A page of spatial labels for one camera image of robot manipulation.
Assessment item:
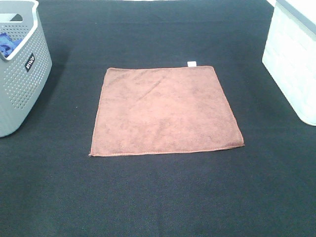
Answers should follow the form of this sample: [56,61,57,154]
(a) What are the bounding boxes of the brown microfiber towel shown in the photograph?
[90,66,244,157]

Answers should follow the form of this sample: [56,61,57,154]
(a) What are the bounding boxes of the blue cloth in basket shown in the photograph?
[0,33,21,57]

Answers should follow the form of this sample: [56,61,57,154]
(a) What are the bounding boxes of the grey perforated laundry basket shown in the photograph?
[0,0,52,137]

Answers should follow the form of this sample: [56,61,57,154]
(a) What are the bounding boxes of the white plastic basket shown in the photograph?
[262,0,316,126]

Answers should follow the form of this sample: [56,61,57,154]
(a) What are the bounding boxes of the black cloth table cover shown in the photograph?
[0,0,316,237]

